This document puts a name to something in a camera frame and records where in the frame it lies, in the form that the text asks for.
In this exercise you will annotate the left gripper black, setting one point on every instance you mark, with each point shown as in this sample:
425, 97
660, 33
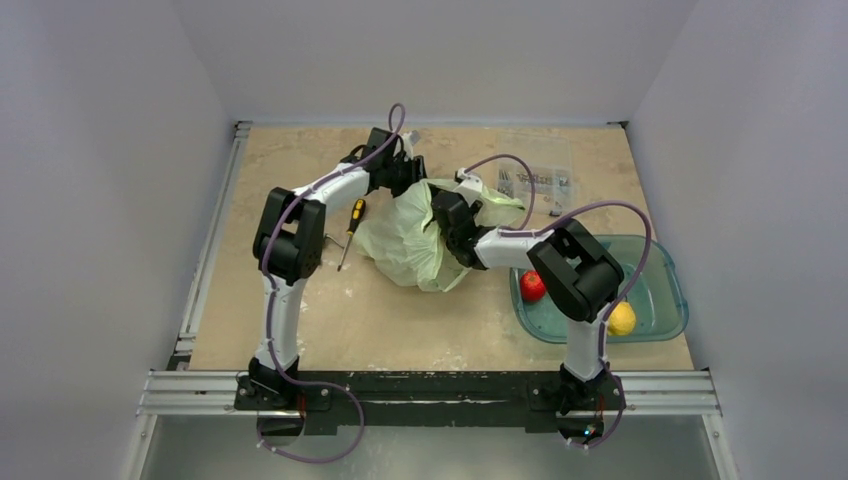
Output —
416, 171

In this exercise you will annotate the teal plastic container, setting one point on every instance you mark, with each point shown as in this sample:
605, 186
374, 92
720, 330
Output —
660, 308

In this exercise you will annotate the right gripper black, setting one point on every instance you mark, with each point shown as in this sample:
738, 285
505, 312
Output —
444, 212

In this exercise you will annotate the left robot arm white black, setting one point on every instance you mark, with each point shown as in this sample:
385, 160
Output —
289, 242

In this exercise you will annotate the black yellow screwdriver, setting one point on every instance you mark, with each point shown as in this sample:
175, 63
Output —
357, 214

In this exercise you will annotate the light green plastic bag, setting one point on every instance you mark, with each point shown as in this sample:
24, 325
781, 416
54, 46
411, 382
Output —
404, 240

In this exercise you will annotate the clear screw organizer box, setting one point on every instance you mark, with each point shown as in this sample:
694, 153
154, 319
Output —
549, 159

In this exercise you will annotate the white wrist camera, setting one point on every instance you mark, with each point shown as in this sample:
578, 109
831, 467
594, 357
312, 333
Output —
469, 185
409, 139

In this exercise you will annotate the yellow fake lemon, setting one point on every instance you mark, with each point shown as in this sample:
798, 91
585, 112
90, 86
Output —
622, 320

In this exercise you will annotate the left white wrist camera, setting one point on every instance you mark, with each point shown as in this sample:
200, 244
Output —
409, 139

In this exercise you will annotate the grey metal tool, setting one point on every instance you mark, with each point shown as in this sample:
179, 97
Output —
330, 239

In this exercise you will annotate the red fake fruit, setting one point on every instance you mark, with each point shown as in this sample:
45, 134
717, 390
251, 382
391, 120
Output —
531, 287

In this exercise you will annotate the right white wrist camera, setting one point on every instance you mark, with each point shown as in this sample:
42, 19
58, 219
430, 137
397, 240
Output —
469, 185

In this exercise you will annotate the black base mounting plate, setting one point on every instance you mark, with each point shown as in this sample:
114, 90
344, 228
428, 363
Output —
535, 401

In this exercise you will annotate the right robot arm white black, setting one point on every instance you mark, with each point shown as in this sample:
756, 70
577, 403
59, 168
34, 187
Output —
581, 277

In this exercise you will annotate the aluminium frame rail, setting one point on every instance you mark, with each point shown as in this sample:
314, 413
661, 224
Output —
220, 330

